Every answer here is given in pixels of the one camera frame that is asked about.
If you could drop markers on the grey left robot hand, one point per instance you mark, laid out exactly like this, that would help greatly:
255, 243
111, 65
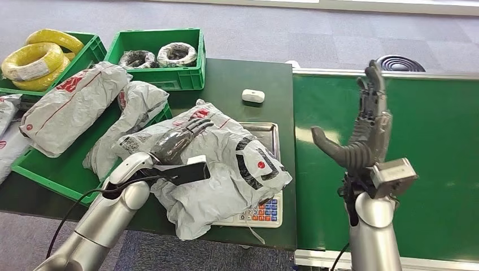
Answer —
176, 144

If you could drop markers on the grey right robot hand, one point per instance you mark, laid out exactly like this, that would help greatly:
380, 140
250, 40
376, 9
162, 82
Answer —
368, 138

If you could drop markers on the grey courier bag black lettering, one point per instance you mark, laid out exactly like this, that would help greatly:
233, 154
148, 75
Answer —
217, 179

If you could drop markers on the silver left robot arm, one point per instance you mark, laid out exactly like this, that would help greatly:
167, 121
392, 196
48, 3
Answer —
104, 220

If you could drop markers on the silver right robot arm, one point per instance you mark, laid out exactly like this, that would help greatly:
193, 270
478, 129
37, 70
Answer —
374, 235

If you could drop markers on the narrow grey courier package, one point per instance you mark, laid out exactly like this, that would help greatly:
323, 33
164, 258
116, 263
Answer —
138, 104

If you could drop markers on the green conveyor belt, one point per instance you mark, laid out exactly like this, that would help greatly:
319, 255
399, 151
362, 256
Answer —
441, 142

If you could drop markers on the large grey courier package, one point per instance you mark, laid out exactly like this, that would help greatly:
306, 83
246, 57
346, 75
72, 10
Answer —
71, 110

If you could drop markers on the green crate with wrapped coils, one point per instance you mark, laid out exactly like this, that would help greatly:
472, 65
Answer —
176, 76

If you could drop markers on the black ribbed round object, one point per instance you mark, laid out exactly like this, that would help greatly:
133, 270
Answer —
401, 63

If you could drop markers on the small white oval device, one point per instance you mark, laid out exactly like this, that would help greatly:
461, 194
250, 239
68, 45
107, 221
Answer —
253, 95

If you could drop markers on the electronic scale steel tray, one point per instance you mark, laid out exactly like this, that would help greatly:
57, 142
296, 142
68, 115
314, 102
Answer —
267, 215

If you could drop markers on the large green plastic crate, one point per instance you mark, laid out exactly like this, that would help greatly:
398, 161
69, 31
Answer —
63, 179

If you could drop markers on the green crate with yellow coils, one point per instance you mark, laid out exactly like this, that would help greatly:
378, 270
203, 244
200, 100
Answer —
89, 54

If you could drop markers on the small grey courier bag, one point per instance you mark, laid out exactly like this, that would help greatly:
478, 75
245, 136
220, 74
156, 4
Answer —
6, 111

